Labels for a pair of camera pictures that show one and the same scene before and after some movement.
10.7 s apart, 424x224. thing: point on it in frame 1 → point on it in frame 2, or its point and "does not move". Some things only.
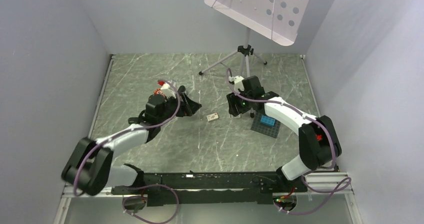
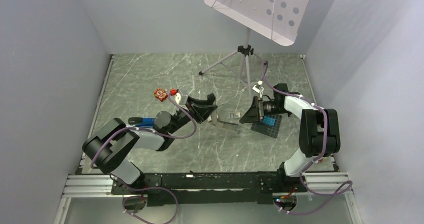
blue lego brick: x=267 y=120 does not move
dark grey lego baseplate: x=264 y=128 does not move
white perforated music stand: x=276 y=11 does not move
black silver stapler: x=181 y=89 → x=214 y=118
